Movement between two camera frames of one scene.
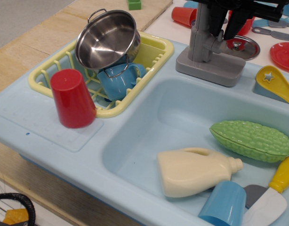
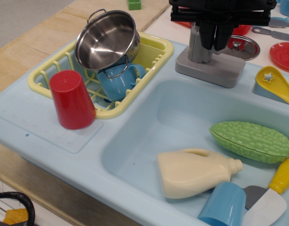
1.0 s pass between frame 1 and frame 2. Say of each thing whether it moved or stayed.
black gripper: moved
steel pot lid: stayed
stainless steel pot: stayed
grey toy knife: stayed
